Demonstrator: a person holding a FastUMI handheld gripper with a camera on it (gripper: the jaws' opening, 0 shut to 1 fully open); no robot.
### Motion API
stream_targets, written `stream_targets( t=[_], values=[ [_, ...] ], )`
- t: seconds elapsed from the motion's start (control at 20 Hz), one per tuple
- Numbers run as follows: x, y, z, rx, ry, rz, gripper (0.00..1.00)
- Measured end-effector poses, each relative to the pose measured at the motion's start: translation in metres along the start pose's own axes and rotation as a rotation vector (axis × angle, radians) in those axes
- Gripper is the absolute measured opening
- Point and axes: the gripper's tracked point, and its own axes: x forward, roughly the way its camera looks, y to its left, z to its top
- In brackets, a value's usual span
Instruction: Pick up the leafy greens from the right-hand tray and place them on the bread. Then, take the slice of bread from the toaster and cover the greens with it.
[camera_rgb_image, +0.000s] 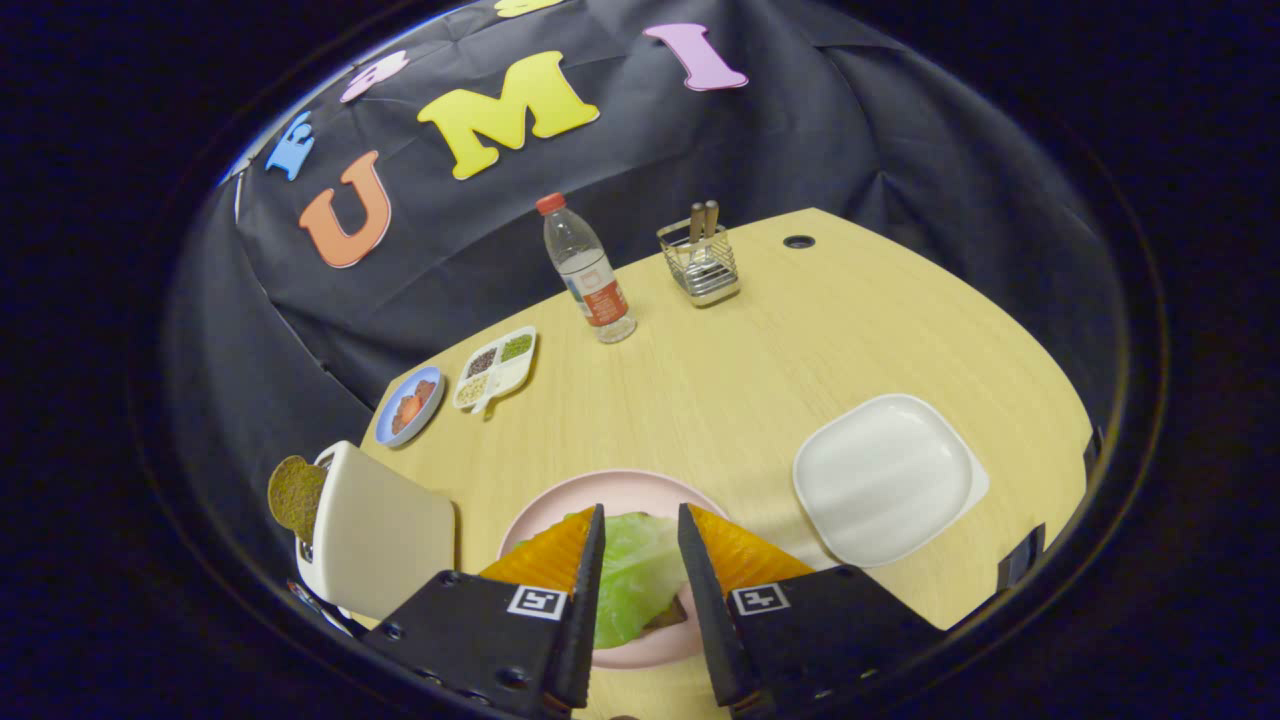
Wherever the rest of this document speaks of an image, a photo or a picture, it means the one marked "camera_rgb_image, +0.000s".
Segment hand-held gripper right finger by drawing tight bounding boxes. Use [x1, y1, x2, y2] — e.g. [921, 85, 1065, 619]
[677, 503, 946, 719]

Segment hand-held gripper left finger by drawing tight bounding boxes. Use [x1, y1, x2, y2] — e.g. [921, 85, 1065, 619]
[360, 503, 607, 719]

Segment green lettuce leaf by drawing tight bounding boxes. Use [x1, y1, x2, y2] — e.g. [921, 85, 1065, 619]
[594, 512, 693, 650]

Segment brown toasted bread slice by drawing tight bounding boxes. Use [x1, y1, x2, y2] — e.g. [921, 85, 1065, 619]
[267, 455, 328, 546]

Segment pink plate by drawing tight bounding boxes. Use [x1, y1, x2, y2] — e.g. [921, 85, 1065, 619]
[497, 469, 731, 670]

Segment white toaster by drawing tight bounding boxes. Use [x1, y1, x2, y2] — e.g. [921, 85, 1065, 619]
[295, 441, 457, 623]

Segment white square plate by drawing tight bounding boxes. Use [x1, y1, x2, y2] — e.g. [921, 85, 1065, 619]
[792, 393, 991, 570]

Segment white divided condiment tray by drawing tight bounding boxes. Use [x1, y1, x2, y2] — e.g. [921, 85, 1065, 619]
[452, 325, 538, 416]

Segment orange-red food pieces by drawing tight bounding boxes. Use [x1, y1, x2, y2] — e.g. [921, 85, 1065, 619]
[392, 380, 438, 433]

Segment blue plate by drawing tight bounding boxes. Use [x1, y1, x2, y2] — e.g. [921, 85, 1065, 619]
[374, 366, 447, 449]

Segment clear water bottle red cap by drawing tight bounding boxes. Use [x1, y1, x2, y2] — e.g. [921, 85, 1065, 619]
[535, 192, 638, 345]

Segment wire utensil basket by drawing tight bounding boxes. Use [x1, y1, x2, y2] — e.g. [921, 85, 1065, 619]
[657, 218, 742, 308]

